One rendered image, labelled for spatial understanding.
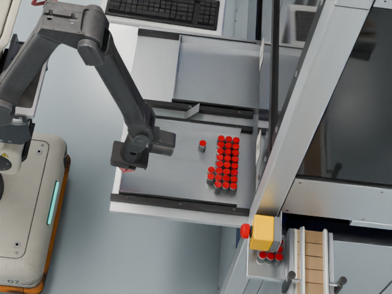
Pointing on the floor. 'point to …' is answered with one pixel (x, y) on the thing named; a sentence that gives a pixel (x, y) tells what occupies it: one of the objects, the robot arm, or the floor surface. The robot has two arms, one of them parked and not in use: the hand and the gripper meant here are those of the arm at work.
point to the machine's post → (302, 116)
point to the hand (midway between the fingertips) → (123, 169)
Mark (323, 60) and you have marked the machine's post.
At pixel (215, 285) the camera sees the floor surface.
